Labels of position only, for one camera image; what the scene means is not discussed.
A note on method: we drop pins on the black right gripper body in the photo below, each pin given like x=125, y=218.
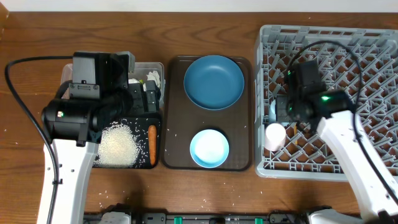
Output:
x=283, y=108

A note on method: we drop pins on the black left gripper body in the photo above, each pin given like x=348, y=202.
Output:
x=136, y=103

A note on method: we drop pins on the light blue cup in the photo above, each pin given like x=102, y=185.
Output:
x=272, y=113

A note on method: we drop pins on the white paper wrapper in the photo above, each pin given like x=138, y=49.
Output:
x=149, y=76

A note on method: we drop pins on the pink cup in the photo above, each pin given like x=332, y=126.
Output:
x=275, y=135

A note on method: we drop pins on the orange carrot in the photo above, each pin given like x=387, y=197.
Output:
x=152, y=139

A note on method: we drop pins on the pile of rice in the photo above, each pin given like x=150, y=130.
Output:
x=118, y=146

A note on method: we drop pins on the light blue bowl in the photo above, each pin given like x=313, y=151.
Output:
x=209, y=148

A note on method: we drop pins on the grey dishwasher rack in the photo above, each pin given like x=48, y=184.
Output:
x=362, y=62

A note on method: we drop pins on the wooden chopstick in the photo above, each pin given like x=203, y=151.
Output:
x=295, y=134

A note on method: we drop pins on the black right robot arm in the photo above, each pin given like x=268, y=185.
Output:
x=333, y=115

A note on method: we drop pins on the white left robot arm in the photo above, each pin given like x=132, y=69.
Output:
x=113, y=131

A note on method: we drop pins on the black tray bin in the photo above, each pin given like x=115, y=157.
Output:
x=143, y=124

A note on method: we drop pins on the clear plastic bin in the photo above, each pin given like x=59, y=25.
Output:
x=141, y=68

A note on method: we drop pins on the brown serving tray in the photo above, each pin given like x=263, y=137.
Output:
x=183, y=119

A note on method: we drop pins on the dark blue plate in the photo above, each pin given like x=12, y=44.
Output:
x=214, y=82

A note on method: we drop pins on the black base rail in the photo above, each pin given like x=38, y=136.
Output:
x=272, y=218

